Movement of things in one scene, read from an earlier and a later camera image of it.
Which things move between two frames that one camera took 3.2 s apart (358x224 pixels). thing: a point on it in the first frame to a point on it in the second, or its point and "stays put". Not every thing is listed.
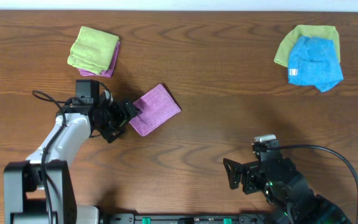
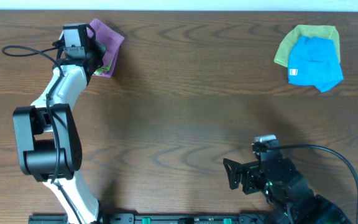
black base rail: (187, 218) stays put
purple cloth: (156, 107) to (112, 41)
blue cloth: (314, 61) stays put
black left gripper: (123, 117) to (98, 50)
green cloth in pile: (328, 32) stays put
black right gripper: (234, 177) stays put
